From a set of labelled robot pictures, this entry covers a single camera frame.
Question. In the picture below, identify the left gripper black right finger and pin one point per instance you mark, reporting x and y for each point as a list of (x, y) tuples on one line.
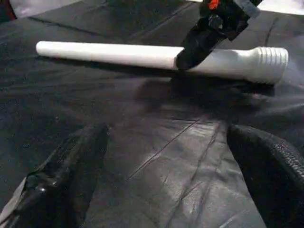
[(273, 180)]

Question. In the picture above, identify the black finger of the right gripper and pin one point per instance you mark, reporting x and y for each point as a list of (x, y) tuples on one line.
[(194, 50)]

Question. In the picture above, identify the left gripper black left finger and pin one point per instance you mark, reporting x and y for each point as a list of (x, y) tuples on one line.
[(57, 185)]

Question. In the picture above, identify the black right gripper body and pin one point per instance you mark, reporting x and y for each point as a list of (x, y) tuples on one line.
[(225, 16)]

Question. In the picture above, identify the white plastic table leg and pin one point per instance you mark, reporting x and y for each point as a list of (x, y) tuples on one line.
[(107, 53)]

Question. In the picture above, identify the black work mat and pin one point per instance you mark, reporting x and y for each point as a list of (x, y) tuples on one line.
[(142, 142)]

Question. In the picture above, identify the grey cushion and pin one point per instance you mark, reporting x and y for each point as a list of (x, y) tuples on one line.
[(17, 7)]

